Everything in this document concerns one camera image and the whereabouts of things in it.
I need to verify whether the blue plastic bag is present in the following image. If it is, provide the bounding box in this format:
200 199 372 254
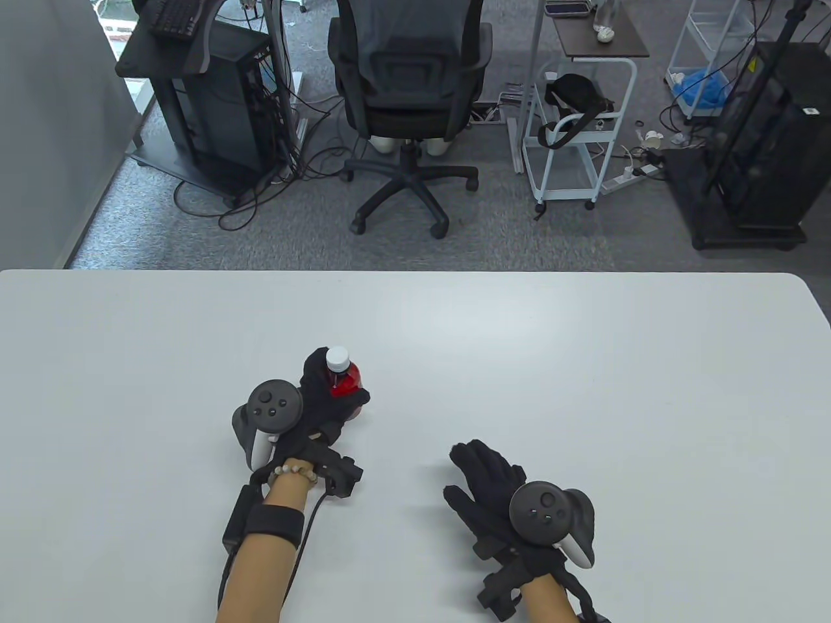
671 69 732 109

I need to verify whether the white rolling cart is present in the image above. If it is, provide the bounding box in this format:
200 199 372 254
522 57 638 220

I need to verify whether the black computer tower on stand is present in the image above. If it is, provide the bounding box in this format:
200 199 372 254
116 18 301 210

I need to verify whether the large black computer case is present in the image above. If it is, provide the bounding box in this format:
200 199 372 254
710 42 831 232

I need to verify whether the black controller on left glove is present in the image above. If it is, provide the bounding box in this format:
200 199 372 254
232 380 304 472

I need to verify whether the black battery pack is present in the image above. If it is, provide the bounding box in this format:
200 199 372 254
222 485 262 554

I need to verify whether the black cable on left forearm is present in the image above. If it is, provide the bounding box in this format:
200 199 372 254
217 483 330 611

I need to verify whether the brown side table top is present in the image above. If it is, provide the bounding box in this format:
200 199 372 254
551 5 651 60

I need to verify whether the white wire rack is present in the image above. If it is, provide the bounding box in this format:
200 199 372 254
665 0 762 125

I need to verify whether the beige bead bracelet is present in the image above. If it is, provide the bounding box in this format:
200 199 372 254
267 458 319 485

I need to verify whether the white power strip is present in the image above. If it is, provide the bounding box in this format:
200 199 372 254
600 164 662 195

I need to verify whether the person's left hand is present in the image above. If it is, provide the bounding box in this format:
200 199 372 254
279 347 371 468

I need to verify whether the tangle of black floor cables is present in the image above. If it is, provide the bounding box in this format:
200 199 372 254
172 78 354 232

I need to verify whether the grey partition panel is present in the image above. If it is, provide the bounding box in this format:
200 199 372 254
0 0 142 270

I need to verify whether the red drink bottle white cap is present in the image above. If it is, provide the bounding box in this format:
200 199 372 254
325 347 362 398

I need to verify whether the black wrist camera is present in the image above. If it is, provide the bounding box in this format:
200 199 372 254
477 557 528 622
310 448 364 500

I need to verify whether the person's left forearm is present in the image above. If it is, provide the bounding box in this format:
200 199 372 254
216 459 319 623

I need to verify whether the black cable on forearm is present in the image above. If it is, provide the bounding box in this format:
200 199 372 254
564 571 611 623
217 483 330 611

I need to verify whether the black forearm strap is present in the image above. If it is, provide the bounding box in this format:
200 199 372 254
243 503 305 552

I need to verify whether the black controller on glove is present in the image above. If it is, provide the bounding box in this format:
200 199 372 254
509 480 597 570
232 380 304 472

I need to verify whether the black strap bag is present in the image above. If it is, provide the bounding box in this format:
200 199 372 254
538 73 615 149

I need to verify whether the black controller on right glove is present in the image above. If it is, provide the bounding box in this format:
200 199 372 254
509 480 597 570

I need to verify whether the clear plastic bottle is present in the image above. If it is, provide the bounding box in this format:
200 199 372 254
592 0 618 43

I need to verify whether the black wheeled dolly base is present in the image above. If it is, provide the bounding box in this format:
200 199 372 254
661 148 810 252

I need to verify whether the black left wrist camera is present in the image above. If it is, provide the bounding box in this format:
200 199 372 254
310 448 364 500

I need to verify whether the black keyboard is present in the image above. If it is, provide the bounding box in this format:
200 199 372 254
132 0 225 43

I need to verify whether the grey desk leg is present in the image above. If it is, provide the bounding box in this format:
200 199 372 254
508 0 547 175

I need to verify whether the black office chair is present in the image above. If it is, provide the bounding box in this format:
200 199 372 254
327 0 494 239

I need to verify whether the black cable on right forearm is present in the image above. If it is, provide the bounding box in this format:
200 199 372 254
564 571 611 623

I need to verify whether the black tripod pole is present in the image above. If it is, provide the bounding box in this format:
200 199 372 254
704 0 813 195

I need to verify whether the person's right hand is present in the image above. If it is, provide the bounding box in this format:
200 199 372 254
443 439 572 585

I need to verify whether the person's right forearm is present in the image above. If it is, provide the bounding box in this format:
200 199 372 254
519 573 580 623

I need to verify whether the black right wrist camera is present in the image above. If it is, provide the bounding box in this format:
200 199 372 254
477 557 528 622

